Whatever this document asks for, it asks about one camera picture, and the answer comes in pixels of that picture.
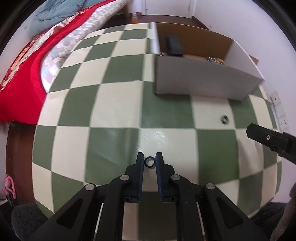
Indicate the white cardboard box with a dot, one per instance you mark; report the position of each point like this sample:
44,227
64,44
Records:
201,76

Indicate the plastic bottle with orange liquid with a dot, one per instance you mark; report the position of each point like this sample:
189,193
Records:
134,18

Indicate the pink hanger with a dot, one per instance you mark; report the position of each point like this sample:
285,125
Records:
9,187

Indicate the white door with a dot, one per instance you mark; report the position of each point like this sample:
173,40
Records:
168,7

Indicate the person's right forearm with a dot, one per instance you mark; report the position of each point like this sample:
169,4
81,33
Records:
286,220

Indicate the person's leg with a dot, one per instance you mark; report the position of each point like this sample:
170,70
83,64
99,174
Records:
27,220
266,217

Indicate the person's right leg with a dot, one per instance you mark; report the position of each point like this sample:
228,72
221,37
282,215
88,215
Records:
266,217

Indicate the black smart band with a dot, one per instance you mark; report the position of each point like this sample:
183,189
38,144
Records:
174,45

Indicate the person's left leg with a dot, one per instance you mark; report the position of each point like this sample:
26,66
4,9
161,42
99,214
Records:
27,220

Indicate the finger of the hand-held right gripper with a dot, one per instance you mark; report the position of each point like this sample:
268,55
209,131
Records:
268,138

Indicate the pastel checkered quilt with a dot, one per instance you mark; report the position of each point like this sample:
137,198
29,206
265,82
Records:
69,39

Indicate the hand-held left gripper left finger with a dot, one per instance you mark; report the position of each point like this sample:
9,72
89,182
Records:
140,176

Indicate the white power strip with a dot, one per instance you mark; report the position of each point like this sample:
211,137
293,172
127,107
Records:
279,111

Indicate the green checkered tablecloth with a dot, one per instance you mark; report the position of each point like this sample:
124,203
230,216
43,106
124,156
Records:
111,120

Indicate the red patterned blanket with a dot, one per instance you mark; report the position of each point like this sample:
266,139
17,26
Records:
20,81

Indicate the wooden bed frame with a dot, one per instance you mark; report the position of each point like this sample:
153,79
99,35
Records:
126,10

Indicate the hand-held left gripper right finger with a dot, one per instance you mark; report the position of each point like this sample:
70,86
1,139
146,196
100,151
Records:
159,178

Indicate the blue duvet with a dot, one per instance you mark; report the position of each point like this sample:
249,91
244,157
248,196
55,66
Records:
57,11

